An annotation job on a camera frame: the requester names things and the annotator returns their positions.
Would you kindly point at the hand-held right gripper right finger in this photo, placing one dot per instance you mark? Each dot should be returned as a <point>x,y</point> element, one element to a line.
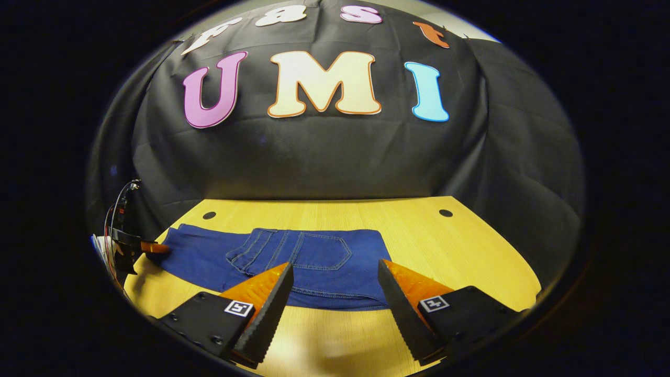
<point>403,314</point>

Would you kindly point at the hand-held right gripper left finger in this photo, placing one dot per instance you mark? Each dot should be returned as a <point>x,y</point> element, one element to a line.
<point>269,319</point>

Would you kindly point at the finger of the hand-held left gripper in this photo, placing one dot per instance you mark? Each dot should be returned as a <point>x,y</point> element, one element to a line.
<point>154,247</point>

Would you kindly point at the blue denim jeans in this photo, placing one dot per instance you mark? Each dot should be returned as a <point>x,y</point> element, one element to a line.
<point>324,272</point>

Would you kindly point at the black backdrop cloth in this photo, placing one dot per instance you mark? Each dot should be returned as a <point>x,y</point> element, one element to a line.
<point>314,157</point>

